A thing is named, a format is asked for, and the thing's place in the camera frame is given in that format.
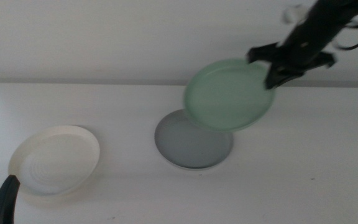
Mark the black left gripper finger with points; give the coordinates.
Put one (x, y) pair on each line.
(2, 205)

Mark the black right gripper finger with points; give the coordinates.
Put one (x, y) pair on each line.
(275, 76)
(292, 74)

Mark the pale green shallow bowl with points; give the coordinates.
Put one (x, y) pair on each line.
(225, 96)

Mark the white shallow bowl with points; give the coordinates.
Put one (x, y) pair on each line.
(57, 158)

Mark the grey shallow bowl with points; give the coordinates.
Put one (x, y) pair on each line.
(188, 146)

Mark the white backdrop board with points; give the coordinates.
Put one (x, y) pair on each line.
(104, 37)

